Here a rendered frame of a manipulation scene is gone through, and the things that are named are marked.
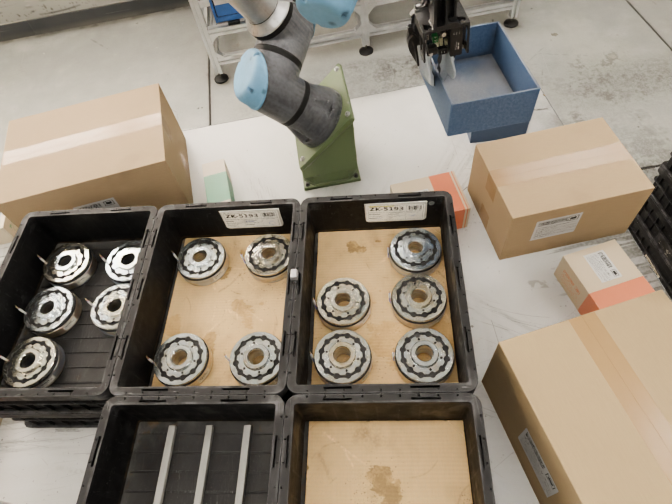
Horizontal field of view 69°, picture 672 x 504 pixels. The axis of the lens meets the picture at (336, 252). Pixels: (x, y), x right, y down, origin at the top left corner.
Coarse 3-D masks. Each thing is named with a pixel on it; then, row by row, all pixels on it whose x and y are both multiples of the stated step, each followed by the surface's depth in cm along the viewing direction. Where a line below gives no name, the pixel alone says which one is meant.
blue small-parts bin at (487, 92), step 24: (480, 24) 90; (480, 48) 94; (504, 48) 90; (456, 72) 94; (480, 72) 93; (504, 72) 91; (528, 72) 82; (432, 96) 90; (456, 96) 90; (480, 96) 89; (504, 96) 80; (528, 96) 80; (456, 120) 82; (480, 120) 83; (504, 120) 84; (528, 120) 85
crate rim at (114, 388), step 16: (160, 208) 101; (176, 208) 101; (192, 208) 100; (208, 208) 100; (224, 208) 100; (160, 224) 99; (144, 272) 93; (288, 272) 89; (144, 288) 91; (288, 304) 86; (128, 320) 87; (288, 320) 84; (128, 336) 85; (288, 336) 82; (288, 352) 81; (112, 384) 81
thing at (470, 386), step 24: (408, 192) 96; (432, 192) 96; (456, 240) 89; (456, 264) 86; (456, 288) 84; (288, 384) 78; (336, 384) 77; (360, 384) 76; (384, 384) 76; (408, 384) 76; (432, 384) 75; (456, 384) 75
